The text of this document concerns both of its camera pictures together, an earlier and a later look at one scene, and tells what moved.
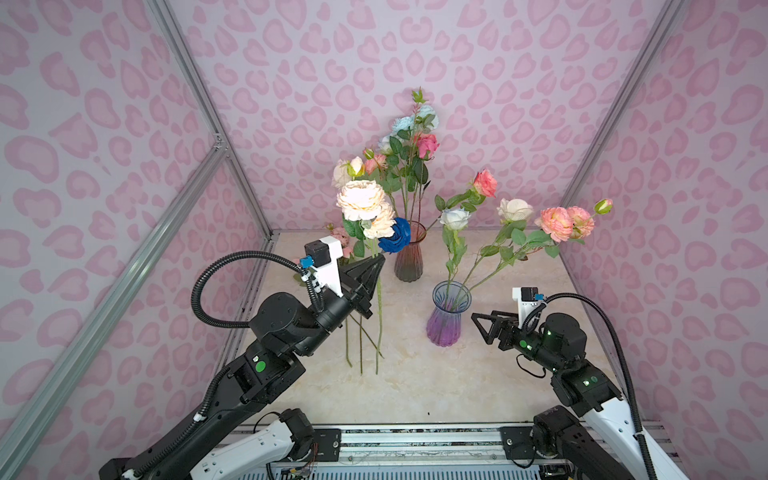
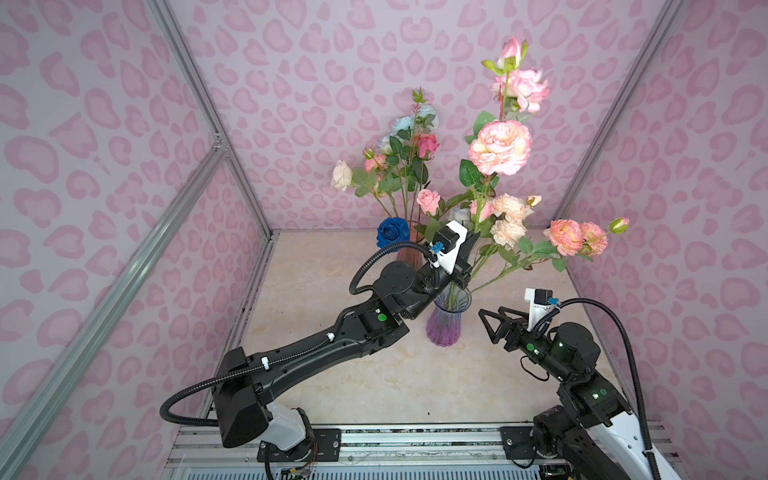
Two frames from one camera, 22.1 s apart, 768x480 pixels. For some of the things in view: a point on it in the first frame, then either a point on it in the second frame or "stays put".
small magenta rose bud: x=426 y=145 stays put
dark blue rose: x=401 y=238 stays put
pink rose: x=583 y=224 to x=592 y=240
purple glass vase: x=450 y=298 stays put
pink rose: x=556 y=222 to x=566 y=235
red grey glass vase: x=409 y=262 stays put
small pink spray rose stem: x=338 y=237 to x=502 y=145
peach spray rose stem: x=364 y=201 to x=508 y=228
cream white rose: x=341 y=174 stays put
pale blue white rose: x=384 y=144 stays put
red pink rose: x=484 y=184 to x=486 y=210
